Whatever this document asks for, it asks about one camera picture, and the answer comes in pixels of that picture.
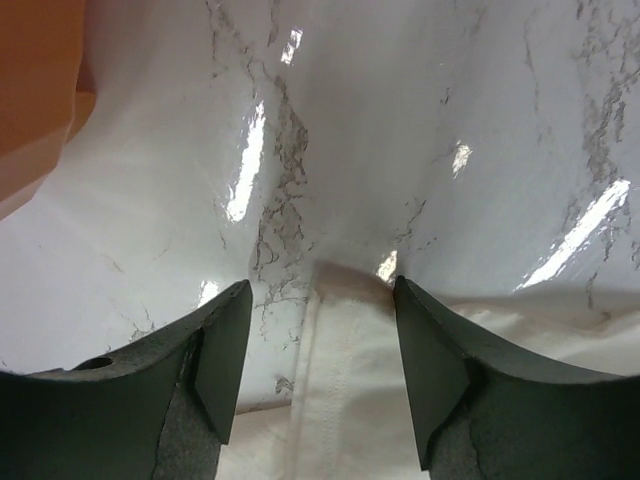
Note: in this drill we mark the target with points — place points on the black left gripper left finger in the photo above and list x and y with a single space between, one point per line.
161 407

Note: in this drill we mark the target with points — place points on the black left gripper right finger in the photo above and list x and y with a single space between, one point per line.
483 407

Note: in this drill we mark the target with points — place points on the cream white t shirt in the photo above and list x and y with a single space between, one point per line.
349 416

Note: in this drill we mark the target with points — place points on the orange plastic basket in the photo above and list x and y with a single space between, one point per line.
43 104

